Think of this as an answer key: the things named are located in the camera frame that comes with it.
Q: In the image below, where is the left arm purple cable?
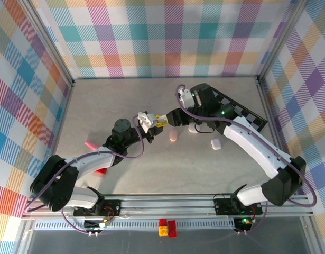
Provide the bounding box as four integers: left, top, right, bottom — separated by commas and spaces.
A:
26, 114, 146, 235

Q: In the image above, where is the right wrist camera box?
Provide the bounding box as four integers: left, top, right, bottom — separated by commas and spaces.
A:
176, 86, 192, 107

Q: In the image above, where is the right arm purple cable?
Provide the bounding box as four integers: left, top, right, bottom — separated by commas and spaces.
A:
175, 84, 318, 235

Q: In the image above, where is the perforated grey cable duct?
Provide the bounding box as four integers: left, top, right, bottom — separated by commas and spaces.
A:
34, 221, 237, 231

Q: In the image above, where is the aluminium mounting rail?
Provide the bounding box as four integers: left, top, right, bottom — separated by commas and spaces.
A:
22, 193, 313, 220

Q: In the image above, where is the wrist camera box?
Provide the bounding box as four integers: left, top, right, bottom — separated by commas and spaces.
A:
176, 86, 192, 107
137, 111, 157, 132

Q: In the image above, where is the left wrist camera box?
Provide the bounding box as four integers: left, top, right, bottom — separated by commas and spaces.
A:
137, 111, 157, 132

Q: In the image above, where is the black electronics box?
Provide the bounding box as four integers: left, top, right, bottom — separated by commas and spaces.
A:
84, 219, 110, 230
233, 217, 252, 230

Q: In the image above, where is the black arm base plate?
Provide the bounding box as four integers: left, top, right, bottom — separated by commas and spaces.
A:
213, 197, 263, 215
73, 199, 122, 218

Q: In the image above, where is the black and white chessboard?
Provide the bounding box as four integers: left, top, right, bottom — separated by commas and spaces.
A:
213, 88, 268, 132

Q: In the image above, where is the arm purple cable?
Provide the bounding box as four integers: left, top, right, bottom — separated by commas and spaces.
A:
175, 84, 318, 235
26, 114, 146, 235

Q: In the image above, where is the aluminium frame post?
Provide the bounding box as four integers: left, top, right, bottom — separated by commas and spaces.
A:
19, 0, 76, 88
256, 0, 311, 85

